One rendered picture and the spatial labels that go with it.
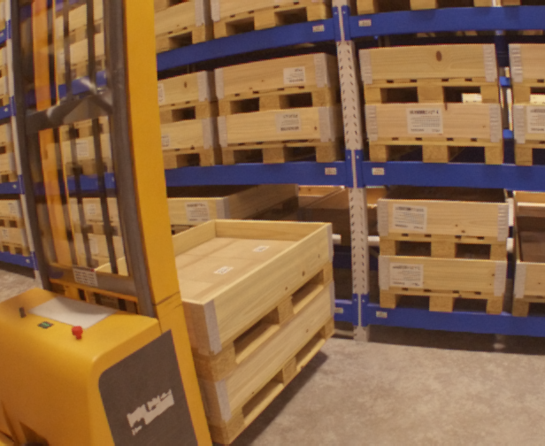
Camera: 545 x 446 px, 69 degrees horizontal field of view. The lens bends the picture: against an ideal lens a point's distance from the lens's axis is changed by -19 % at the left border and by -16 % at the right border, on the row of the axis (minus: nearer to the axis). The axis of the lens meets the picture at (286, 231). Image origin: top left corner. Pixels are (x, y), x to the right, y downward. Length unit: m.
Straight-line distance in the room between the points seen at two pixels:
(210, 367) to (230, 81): 1.98
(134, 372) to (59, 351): 0.25
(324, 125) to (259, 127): 0.45
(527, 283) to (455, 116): 1.05
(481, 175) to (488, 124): 0.30
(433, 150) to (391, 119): 0.30
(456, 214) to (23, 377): 2.30
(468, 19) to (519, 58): 0.36
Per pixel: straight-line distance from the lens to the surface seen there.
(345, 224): 4.25
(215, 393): 1.85
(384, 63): 2.72
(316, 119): 2.84
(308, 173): 2.91
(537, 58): 2.64
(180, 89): 3.39
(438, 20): 2.69
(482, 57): 2.63
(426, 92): 2.66
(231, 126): 3.14
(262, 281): 2.00
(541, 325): 2.91
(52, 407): 1.56
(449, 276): 2.80
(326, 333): 2.76
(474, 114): 2.61
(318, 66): 2.85
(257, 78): 3.04
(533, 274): 2.77
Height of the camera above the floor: 1.47
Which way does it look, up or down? 14 degrees down
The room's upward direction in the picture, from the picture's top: 5 degrees counter-clockwise
